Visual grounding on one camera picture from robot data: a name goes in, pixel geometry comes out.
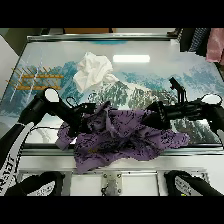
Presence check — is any purple garment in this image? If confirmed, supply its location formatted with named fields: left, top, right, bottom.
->
left=54, top=101, right=191, bottom=175

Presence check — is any black garment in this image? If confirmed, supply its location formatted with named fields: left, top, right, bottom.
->
left=179, top=27, right=211, bottom=56

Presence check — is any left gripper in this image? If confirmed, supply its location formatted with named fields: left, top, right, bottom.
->
left=68, top=102, right=98, bottom=138

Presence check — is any pink garment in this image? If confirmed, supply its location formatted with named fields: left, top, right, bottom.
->
left=205, top=27, right=224, bottom=65

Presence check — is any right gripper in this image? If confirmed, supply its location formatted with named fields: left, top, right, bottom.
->
left=141, top=100, right=173, bottom=130

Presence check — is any silver frame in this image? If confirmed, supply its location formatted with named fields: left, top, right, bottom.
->
left=15, top=32, right=224, bottom=197

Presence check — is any white garment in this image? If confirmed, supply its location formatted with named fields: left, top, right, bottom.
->
left=72, top=51, right=120, bottom=95

